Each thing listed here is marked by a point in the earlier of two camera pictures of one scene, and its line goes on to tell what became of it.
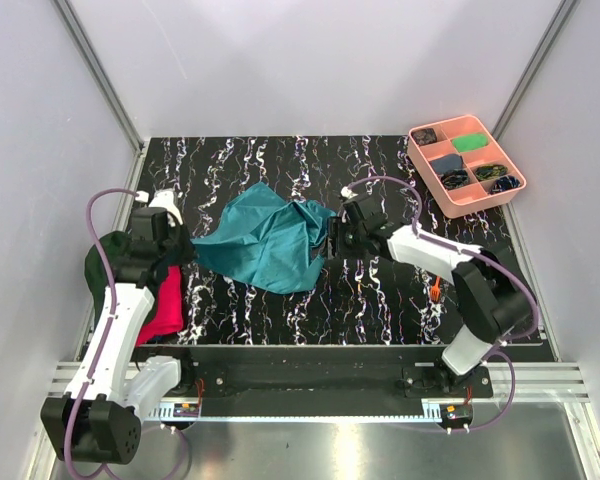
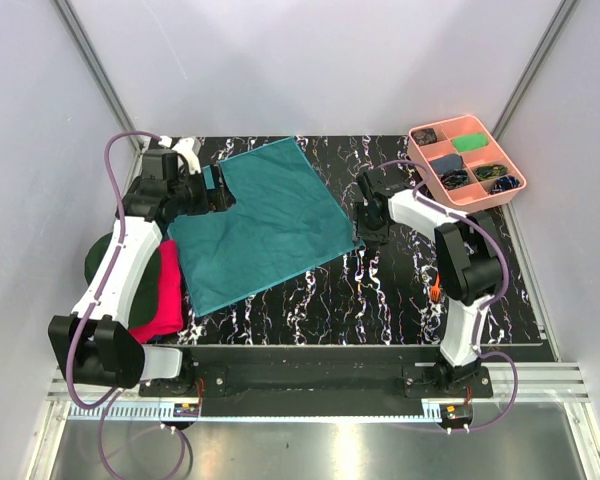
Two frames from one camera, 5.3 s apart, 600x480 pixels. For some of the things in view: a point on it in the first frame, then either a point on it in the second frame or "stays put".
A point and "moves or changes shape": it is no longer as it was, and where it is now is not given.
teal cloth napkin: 267,240 moves or changes shape
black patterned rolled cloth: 454,179 stays put
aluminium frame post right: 566,8 stays put
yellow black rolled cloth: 489,171 stays put
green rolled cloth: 469,142 stays put
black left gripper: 188,252 to 198,178
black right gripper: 335,228 to 371,236
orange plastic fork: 436,291 stays put
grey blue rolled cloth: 447,163 stays put
